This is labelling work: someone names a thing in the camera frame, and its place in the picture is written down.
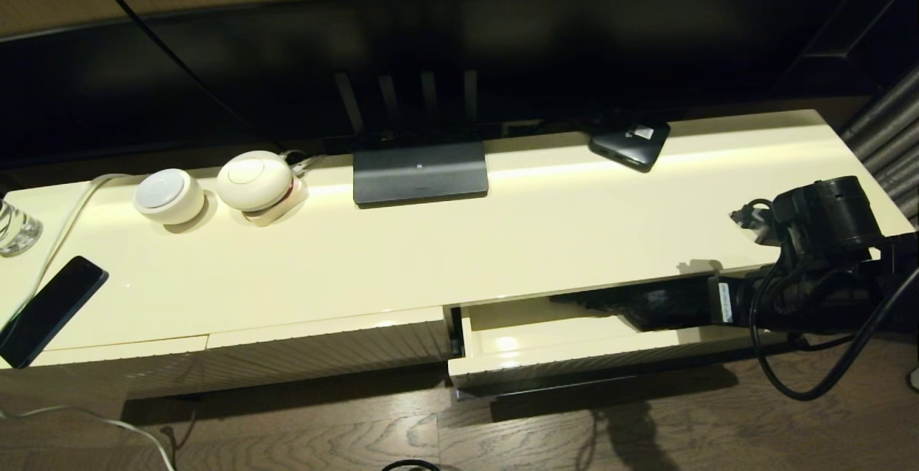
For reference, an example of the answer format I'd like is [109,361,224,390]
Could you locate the thin black hanging cable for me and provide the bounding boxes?
[75,0,270,138]

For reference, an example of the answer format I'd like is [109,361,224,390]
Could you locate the clear drinking glass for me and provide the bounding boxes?
[0,198,45,257]

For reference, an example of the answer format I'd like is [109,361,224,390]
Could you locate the dark wooden wall frame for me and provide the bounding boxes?
[772,0,919,98]

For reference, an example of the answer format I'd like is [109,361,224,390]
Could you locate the grey television base plate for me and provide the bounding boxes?
[353,142,490,207]

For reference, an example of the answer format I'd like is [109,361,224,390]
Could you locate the cream ribbed cabinet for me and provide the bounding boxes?
[0,110,913,404]

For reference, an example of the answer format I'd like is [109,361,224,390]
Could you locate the black set-top box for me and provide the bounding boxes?
[589,121,672,173]

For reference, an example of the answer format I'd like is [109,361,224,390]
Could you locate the small white round speaker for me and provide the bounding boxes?
[133,168,207,226]

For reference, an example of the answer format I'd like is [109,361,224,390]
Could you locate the white plug cables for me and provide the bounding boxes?
[284,149,327,174]

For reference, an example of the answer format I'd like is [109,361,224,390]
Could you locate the wide cream ribbed cabinet door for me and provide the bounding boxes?
[207,306,454,389]

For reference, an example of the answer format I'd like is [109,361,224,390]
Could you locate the white charging cable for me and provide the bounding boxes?
[0,174,177,471]

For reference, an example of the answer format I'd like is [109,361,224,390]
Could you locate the black robot camera cable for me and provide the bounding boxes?
[731,200,919,401]

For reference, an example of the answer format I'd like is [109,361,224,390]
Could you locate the narrow cream ribbed cabinet door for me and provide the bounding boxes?
[32,335,210,400]

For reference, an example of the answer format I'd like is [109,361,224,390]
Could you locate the white dome shaped device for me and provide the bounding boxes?
[216,150,295,213]

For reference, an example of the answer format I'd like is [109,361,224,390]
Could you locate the cream drawer with dark handle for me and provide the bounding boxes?
[445,277,798,396]

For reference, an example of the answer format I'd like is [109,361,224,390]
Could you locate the black umbrella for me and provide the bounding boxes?
[551,284,712,332]

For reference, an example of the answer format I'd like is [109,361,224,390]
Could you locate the black smartphone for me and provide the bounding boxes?
[0,256,110,369]

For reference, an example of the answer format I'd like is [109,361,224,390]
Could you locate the cream device dock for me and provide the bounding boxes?
[243,177,310,228]

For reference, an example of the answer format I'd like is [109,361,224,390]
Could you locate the black flat screen television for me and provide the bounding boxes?
[0,0,862,170]

